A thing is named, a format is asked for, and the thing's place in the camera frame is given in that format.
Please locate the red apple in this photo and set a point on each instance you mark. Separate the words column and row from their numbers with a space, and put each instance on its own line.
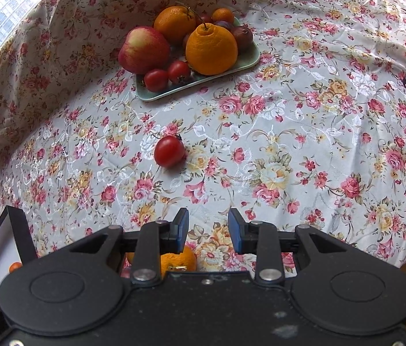
column 144, row 49

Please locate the plate cherry tomato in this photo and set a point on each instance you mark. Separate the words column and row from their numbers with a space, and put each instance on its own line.
column 156, row 80
column 179, row 72

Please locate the round orange on plate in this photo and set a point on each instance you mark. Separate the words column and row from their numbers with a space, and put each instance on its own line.
column 174, row 23

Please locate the plate dark plum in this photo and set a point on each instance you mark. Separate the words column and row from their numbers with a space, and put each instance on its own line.
column 227, row 25

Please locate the green rectangular plate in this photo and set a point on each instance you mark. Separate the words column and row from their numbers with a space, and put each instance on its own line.
column 245, row 60

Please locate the plate cherry tomato right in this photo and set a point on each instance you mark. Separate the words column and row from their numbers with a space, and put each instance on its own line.
column 179, row 72

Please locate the small mandarin on plate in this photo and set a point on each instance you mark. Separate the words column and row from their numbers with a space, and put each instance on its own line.
column 223, row 14

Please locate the plate cherry tomato left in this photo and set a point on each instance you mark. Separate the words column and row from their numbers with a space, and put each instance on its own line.
column 156, row 80

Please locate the black white cardboard box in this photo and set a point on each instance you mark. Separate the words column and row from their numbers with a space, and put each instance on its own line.
column 16, row 243

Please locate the mandarin with stem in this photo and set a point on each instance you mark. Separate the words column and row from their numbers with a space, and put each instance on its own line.
column 182, row 262

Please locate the floral tablecloth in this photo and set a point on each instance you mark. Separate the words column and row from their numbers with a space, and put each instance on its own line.
column 315, row 133

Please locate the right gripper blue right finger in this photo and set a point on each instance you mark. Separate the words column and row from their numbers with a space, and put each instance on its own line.
column 260, row 239

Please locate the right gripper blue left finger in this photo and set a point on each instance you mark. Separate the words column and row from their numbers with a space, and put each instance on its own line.
column 156, row 239

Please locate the plate brown plum right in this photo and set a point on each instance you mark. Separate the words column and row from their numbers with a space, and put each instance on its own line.
column 243, row 37

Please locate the bumpy orange with stem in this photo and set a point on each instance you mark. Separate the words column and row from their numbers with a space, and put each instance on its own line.
column 211, row 49

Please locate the red tomato lone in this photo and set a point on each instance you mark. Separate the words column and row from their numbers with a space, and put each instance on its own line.
column 169, row 151

